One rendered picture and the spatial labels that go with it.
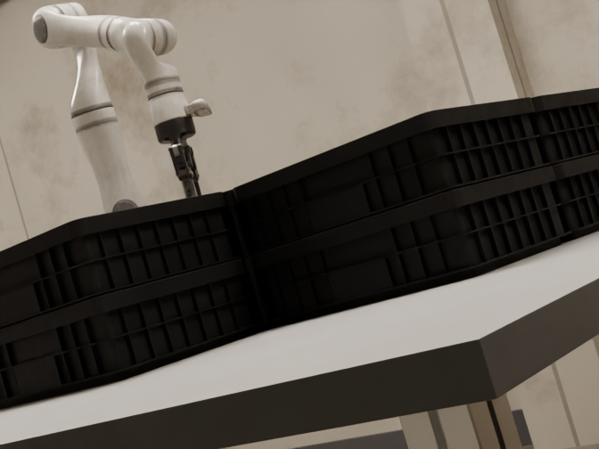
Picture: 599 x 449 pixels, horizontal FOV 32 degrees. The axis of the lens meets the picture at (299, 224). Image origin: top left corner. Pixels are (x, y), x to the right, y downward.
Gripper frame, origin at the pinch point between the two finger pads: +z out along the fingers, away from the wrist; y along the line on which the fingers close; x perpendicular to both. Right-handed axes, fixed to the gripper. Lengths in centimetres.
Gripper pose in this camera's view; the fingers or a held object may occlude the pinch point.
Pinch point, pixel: (192, 192)
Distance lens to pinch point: 201.3
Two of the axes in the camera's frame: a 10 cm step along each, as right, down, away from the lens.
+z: 2.7, 9.6, -0.5
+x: 9.6, -2.8, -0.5
